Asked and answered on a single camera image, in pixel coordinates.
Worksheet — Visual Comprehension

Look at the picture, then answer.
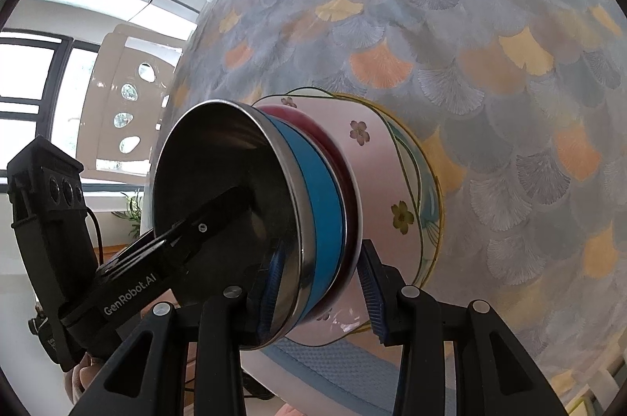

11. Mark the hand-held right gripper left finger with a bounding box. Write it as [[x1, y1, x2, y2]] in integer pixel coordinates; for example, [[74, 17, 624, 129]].
[[69, 249, 285, 416]]

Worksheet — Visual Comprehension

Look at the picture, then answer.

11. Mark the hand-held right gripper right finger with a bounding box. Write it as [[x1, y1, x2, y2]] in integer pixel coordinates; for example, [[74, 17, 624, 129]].
[[357, 240, 571, 416]]

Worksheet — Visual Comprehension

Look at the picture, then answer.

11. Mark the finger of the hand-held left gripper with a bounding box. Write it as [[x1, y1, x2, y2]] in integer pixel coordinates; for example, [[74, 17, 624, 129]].
[[161, 185, 258, 265]]

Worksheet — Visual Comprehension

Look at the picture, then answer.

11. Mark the round blue leaf plate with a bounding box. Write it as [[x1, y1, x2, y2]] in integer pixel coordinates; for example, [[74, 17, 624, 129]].
[[328, 91, 448, 294]]

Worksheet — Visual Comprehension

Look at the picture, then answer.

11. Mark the pink patterned bowl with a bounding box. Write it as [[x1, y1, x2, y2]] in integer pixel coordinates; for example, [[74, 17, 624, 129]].
[[267, 105, 363, 323]]

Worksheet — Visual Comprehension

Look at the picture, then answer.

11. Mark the blue mesh mat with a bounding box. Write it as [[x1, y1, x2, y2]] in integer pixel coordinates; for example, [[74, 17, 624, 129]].
[[274, 332, 407, 416]]

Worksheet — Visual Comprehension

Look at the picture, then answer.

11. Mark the green potted plant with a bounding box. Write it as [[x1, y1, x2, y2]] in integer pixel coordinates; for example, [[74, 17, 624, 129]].
[[123, 193, 144, 245]]

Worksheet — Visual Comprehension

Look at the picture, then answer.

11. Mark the white dining chair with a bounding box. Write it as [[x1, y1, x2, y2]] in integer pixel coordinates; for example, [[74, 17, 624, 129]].
[[81, 23, 192, 174]]

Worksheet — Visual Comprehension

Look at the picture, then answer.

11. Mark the dark-framed window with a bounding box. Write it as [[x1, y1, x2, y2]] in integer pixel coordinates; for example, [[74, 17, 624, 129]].
[[0, 31, 106, 182]]

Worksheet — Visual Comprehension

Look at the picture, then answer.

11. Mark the fan-patterned tablecloth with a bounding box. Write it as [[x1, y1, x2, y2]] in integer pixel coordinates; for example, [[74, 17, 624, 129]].
[[171, 0, 627, 416]]

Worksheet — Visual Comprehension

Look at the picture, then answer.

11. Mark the black cable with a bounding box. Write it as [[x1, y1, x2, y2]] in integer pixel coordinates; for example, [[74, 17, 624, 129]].
[[84, 206, 105, 262]]

